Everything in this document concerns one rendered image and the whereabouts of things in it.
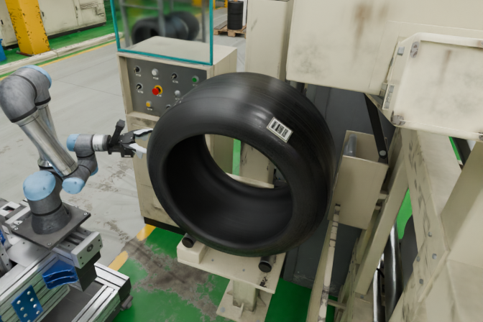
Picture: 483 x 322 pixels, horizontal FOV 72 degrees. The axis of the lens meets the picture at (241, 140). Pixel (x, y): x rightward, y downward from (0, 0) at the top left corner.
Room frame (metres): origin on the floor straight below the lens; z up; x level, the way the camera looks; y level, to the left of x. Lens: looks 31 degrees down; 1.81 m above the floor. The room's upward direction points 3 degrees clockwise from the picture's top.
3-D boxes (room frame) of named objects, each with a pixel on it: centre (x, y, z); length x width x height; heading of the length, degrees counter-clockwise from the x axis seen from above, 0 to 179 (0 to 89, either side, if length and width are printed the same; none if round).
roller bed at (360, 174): (1.01, -0.45, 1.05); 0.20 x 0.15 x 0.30; 162
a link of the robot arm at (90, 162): (1.16, 0.67, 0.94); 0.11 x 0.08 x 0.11; 4
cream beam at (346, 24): (0.71, -0.26, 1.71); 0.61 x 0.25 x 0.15; 162
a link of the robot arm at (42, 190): (1.04, 0.81, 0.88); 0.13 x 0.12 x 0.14; 4
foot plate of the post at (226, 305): (1.17, -0.08, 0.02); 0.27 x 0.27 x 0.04; 72
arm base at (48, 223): (1.03, 0.81, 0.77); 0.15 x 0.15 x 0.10
